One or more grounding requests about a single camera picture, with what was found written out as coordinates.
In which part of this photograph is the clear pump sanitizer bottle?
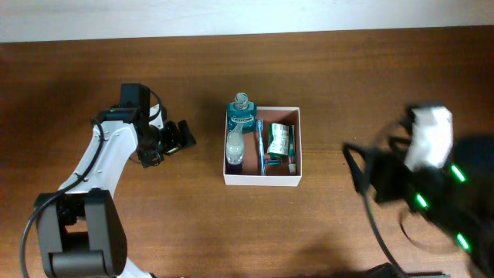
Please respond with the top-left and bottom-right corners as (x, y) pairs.
(225, 124), (245, 175)

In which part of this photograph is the white cardboard box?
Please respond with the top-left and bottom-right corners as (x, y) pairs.
(222, 107), (303, 187)

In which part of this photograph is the blue disposable razor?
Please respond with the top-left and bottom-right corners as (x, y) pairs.
(266, 159), (283, 166)

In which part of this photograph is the teal mouthwash bottle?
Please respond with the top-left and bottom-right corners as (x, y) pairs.
(226, 93), (257, 134)

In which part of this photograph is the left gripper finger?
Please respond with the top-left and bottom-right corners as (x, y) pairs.
(161, 121), (182, 155)
(178, 120), (196, 147)

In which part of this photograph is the green white soap packet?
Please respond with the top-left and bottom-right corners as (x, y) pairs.
(267, 123), (289, 157)

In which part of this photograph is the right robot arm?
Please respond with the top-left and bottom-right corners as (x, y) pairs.
(343, 134), (493, 277)

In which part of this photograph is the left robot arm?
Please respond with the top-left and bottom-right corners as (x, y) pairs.
(25, 83), (196, 277)

